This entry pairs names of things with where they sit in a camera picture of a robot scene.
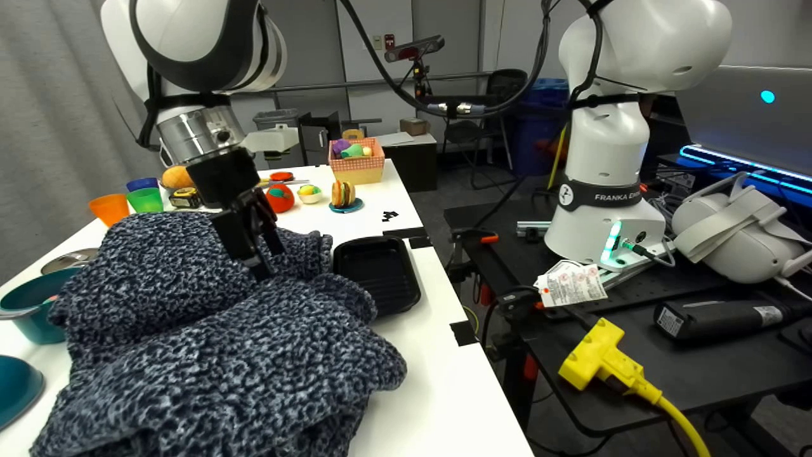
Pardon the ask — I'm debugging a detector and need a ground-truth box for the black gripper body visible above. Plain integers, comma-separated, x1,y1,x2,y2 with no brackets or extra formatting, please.
187,146,269,259

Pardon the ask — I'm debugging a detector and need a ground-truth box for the dark blue knitted cloth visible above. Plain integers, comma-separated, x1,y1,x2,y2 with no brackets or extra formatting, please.
31,214,405,457

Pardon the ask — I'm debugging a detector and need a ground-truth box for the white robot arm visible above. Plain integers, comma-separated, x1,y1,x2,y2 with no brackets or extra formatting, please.
102,0,734,270

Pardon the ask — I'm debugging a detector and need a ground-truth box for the red toy tomato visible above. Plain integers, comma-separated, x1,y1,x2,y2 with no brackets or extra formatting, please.
264,181,295,214

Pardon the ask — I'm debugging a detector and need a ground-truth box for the orange ball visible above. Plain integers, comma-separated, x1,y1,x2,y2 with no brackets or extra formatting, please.
159,164,192,191

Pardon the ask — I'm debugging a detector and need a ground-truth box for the green cup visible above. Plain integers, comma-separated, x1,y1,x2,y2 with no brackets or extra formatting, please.
127,188,163,214

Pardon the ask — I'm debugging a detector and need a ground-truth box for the blue cup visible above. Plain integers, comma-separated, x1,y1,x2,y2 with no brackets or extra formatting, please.
127,178,158,193

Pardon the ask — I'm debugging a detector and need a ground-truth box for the toy burger on plate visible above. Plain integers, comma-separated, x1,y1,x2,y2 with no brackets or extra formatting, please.
329,181,362,214

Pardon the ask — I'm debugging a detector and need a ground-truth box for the orange cup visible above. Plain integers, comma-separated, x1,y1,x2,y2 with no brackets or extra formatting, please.
88,193,129,226

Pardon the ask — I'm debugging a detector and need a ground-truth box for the orange toy basket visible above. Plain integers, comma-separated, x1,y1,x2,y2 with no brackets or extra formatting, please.
328,136,386,186

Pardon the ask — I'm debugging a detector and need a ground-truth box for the black plastic tray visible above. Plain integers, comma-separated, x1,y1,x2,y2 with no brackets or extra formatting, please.
333,235,420,318

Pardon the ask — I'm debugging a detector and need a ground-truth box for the teal mug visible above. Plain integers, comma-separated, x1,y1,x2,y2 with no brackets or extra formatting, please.
0,270,74,344

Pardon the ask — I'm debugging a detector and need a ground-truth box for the black office chair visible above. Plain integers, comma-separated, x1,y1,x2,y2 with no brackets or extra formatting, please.
442,65,531,172

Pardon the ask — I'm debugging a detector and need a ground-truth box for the teal bowl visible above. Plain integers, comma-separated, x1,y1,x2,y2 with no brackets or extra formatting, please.
0,356,45,431

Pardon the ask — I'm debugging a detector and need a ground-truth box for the blue bin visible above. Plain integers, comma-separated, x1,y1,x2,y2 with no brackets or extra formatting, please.
509,79,568,174

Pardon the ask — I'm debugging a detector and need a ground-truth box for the white crumpled label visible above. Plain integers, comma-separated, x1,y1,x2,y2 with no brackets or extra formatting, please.
536,259,606,306

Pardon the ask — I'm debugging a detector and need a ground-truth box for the black power brick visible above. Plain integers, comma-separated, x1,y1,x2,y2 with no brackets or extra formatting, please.
654,296,806,343

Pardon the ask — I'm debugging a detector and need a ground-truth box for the white VR headset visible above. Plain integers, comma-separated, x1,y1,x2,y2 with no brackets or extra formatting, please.
669,172,812,285

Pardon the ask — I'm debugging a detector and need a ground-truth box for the open laptop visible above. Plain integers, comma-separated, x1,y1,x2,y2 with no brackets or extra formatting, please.
678,65,812,193

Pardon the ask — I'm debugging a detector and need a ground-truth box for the camera on tripod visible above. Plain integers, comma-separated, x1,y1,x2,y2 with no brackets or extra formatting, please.
384,35,443,106

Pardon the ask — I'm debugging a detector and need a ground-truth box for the yellow power plug cable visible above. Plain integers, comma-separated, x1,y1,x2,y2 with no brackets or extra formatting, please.
556,315,714,457

